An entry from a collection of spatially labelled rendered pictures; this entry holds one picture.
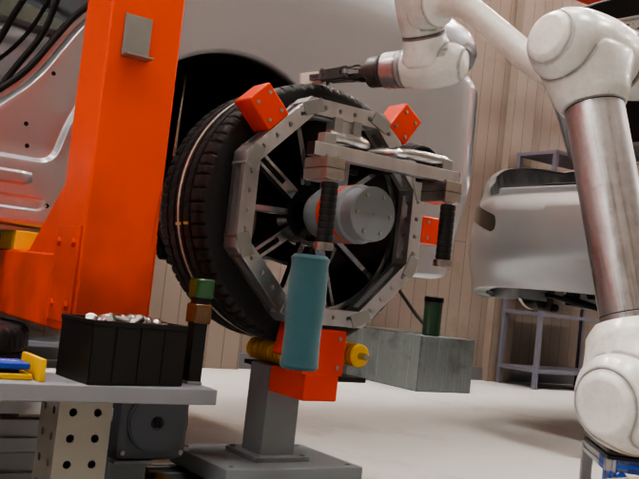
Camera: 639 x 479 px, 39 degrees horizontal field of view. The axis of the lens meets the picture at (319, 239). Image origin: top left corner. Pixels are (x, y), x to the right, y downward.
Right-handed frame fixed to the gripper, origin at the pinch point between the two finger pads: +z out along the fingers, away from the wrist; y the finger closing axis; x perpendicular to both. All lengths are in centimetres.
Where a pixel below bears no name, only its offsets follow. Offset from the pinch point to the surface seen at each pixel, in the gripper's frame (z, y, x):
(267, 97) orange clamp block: -2.1, -23.1, -7.5
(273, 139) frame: -2.7, -21.8, -17.0
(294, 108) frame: -4.4, -15.4, -9.5
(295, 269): -11, -26, -47
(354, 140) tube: -23.7, -21.3, -18.2
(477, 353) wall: 188, 598, -164
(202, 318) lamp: -8, -55, -55
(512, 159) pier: 166, 628, 17
